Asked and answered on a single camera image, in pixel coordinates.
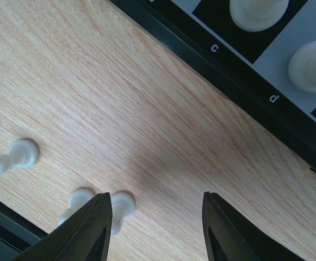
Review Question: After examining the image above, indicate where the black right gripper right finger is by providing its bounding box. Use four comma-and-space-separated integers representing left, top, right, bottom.
202, 192, 302, 261

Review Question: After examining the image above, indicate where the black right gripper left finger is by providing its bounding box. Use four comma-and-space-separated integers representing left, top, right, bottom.
14, 192, 111, 260

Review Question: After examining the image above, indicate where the white queen piece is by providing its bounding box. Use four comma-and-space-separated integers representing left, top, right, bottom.
288, 40, 316, 93

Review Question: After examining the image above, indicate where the white bishop piece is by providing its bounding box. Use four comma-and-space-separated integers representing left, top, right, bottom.
229, 0, 289, 32

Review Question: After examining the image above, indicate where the black silver chess board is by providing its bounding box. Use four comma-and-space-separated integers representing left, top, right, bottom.
115, 1, 316, 172

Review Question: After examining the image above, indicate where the black front frame rail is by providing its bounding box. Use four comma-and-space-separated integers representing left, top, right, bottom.
0, 202, 48, 260

